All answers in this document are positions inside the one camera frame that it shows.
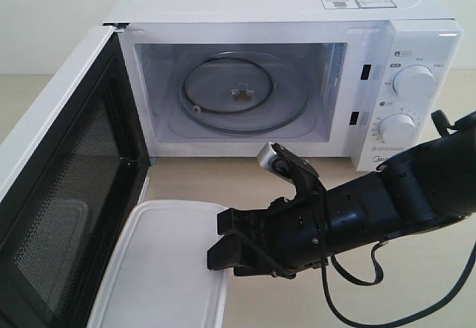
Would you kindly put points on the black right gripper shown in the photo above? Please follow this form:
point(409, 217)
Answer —
point(278, 241)

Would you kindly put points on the upper white power knob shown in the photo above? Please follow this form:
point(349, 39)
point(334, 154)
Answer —
point(414, 82)

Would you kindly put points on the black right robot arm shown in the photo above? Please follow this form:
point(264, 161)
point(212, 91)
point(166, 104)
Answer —
point(424, 188)

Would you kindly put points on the white plastic lidded container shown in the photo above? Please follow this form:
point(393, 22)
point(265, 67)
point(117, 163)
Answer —
point(157, 275)

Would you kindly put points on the white appliance door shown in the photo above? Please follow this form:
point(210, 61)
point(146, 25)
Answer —
point(72, 169)

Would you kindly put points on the glass turntable plate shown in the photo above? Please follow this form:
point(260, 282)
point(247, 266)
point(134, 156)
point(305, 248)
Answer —
point(243, 93)

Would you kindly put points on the lower white timer knob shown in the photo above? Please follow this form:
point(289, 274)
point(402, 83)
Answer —
point(398, 129)

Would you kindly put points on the white microwave oven body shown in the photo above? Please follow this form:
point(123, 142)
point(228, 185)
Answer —
point(348, 59)

